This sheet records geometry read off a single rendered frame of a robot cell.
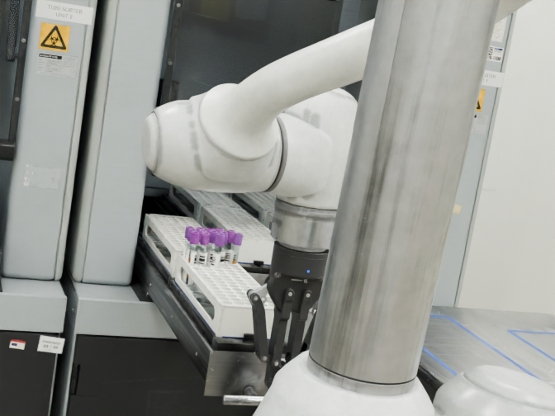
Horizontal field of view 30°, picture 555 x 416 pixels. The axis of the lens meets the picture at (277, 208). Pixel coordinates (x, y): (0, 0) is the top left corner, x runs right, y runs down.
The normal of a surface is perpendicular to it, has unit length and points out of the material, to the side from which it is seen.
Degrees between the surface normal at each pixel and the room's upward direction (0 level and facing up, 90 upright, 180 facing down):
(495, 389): 34
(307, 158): 88
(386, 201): 92
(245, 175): 132
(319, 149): 85
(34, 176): 90
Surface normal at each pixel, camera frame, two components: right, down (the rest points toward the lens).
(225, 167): 0.13, 0.82
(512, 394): -0.02, -0.68
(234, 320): 0.31, 0.22
